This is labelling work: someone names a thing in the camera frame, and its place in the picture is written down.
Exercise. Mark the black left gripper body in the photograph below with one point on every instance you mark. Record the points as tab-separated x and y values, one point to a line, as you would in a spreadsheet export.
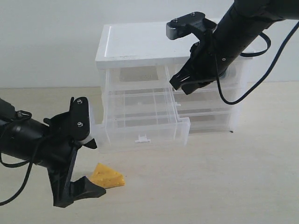
54	144

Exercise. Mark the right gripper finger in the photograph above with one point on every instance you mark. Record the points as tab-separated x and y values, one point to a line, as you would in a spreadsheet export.
189	86
186	72

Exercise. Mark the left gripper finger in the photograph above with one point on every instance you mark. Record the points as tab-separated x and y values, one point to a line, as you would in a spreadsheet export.
83	188

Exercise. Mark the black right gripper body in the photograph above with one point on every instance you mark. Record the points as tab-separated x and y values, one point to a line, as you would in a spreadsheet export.
203	65

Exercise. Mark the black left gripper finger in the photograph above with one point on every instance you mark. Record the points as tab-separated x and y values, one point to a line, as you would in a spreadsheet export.
60	171

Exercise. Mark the yellow cheese wedge toy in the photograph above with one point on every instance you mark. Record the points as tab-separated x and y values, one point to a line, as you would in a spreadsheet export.
106	177

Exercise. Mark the white blue medicine bottle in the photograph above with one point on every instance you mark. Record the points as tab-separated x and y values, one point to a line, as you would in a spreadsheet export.
225	74

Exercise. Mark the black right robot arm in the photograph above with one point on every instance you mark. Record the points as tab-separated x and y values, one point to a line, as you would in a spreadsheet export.
221	43

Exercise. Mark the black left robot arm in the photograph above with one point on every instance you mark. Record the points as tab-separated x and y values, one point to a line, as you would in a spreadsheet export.
15	140

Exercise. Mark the clear middle wide drawer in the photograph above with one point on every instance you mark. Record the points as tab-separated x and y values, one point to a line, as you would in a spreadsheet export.
202	102

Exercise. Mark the clear wide drawer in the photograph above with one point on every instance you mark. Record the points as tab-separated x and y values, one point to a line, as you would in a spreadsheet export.
212	121
202	102

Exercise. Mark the white plastic drawer cabinet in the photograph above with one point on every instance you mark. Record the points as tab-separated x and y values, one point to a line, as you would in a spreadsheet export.
139	45

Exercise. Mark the clear bottom wide drawer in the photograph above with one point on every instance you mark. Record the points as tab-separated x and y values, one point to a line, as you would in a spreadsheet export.
212	121

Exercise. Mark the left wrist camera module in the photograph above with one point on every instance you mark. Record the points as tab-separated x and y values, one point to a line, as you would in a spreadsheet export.
82	125

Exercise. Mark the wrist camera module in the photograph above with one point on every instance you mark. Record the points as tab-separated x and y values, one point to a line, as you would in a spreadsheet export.
194	23
82	125

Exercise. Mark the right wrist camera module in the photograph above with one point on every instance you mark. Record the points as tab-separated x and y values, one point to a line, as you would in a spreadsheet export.
194	23

